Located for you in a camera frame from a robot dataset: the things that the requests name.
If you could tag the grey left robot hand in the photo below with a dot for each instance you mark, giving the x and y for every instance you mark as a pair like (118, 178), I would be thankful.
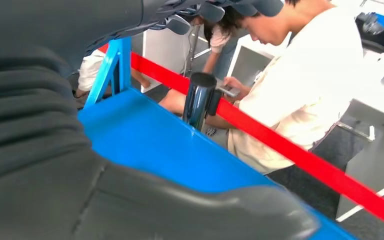
(62, 23)

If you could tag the blue metal shelf rack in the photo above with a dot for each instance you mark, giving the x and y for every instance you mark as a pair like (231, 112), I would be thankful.
(145, 139)

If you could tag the person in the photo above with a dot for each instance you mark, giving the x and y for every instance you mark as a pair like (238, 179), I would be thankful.
(91, 69)
(226, 56)
(294, 99)

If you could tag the white table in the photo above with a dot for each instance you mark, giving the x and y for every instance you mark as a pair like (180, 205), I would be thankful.
(371, 165)
(165, 56)

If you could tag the smartphone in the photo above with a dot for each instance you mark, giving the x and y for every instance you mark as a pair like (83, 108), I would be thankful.
(230, 89)

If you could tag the red barrier belt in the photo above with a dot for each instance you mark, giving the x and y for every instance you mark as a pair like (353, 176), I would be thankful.
(278, 142)

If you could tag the black stanchion post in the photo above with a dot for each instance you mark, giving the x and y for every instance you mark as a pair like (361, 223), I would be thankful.
(197, 102)

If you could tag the black curved frame part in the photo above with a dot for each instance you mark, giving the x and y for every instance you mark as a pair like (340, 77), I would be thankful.
(371, 28)

